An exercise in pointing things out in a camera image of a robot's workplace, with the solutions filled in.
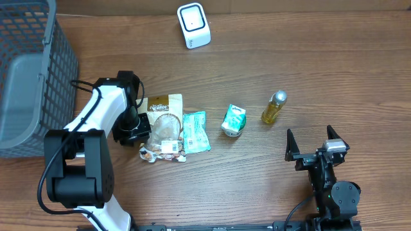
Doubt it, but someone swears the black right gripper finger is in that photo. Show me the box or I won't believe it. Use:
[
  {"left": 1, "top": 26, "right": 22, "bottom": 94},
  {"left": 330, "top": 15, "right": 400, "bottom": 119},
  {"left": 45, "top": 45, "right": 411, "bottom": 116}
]
[
  {"left": 284, "top": 129, "right": 300, "bottom": 160},
  {"left": 327, "top": 124, "right": 340, "bottom": 139}
]

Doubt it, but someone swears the brown snack pouch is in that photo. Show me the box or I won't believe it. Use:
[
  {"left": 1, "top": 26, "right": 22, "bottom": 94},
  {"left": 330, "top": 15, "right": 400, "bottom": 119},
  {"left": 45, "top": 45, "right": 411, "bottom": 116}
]
[{"left": 137, "top": 94, "right": 186, "bottom": 163}]

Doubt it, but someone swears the yellow dish soap bottle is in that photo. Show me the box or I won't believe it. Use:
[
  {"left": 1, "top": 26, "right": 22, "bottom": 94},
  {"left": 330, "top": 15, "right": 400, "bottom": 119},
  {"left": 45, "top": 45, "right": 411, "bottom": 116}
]
[{"left": 261, "top": 90, "right": 287, "bottom": 124}]

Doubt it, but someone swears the green tissue canister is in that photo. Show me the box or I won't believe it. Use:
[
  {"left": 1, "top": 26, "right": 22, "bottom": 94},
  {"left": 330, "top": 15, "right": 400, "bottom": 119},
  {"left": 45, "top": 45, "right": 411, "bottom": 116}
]
[{"left": 221, "top": 105, "right": 247, "bottom": 137}]

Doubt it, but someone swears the teal snack packet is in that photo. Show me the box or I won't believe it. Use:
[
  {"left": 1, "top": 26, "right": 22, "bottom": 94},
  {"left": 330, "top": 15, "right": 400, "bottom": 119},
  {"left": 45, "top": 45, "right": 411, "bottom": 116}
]
[{"left": 183, "top": 111, "right": 211, "bottom": 154}]

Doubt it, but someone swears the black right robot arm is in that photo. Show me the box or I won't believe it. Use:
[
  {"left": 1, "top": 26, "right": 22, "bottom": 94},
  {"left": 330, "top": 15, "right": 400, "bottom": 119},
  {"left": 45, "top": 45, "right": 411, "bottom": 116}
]
[{"left": 283, "top": 125, "right": 362, "bottom": 230}]

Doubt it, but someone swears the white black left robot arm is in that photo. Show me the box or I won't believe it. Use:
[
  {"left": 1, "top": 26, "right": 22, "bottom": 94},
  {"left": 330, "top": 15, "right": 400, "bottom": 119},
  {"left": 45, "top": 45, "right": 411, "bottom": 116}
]
[{"left": 37, "top": 71, "right": 151, "bottom": 230}]

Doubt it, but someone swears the white barcode scanner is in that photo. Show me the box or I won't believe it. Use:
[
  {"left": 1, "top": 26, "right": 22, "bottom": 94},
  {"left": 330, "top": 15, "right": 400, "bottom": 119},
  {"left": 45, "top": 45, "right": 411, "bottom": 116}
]
[{"left": 177, "top": 3, "right": 211, "bottom": 49}]

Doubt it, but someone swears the grey plastic mesh basket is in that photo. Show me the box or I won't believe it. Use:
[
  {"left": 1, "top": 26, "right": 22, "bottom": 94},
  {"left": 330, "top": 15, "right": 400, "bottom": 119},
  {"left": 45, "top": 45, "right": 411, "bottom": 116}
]
[{"left": 1, "top": 0, "right": 79, "bottom": 158}]

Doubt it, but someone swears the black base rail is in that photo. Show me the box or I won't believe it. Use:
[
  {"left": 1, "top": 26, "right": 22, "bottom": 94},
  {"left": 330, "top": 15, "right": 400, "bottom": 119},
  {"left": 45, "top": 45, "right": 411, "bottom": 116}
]
[{"left": 137, "top": 221, "right": 362, "bottom": 231}]

